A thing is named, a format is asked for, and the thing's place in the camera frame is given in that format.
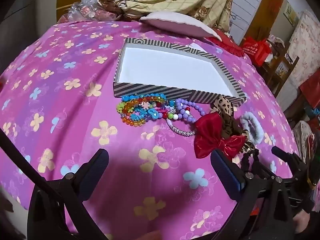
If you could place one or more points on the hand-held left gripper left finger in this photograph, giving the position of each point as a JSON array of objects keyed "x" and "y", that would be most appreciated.
[{"x": 96, "y": 170}]

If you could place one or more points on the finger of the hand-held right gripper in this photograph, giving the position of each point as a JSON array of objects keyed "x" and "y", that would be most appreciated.
[
  {"x": 263, "y": 169},
  {"x": 285, "y": 156}
]

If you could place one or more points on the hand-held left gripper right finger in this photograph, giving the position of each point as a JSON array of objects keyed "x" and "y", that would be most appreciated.
[{"x": 225, "y": 172}]

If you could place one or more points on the black scrunchie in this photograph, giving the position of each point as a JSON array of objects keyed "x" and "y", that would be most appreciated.
[{"x": 246, "y": 161}]

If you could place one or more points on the grey fluffy scrunchie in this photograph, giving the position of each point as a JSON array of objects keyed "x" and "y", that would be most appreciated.
[{"x": 257, "y": 127}]

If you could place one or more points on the red satin hair bow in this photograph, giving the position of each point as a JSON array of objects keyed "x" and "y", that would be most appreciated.
[{"x": 212, "y": 132}]

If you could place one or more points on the leopard print brown hair bow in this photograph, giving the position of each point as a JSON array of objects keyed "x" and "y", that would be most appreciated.
[{"x": 226, "y": 122}]

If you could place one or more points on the black white striped box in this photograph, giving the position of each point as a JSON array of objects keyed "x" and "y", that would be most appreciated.
[{"x": 175, "y": 67}]

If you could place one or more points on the pink floral bedsheet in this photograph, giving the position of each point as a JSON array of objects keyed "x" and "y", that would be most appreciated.
[{"x": 62, "y": 105}]

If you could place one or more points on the wooden chair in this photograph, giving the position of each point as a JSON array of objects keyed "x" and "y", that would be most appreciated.
[{"x": 277, "y": 70}]

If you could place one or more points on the red shopping bag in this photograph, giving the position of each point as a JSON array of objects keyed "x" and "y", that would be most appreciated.
[{"x": 257, "y": 50}]

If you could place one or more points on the pale floral cloth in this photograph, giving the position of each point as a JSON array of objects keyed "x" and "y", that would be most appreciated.
[{"x": 307, "y": 47}]

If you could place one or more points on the red fringed cloth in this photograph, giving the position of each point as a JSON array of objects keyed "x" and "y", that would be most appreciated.
[{"x": 227, "y": 43}]

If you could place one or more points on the white paper sheet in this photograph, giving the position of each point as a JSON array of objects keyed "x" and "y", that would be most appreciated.
[{"x": 197, "y": 47}]

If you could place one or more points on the white pink pillow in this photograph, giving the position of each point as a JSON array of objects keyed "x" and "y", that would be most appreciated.
[{"x": 180, "y": 23}]

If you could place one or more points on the clear plastic bag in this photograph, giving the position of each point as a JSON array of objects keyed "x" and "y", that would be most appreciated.
[{"x": 87, "y": 10}]

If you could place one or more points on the wall poster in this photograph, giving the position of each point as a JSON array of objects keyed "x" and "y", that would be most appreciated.
[{"x": 291, "y": 13}]

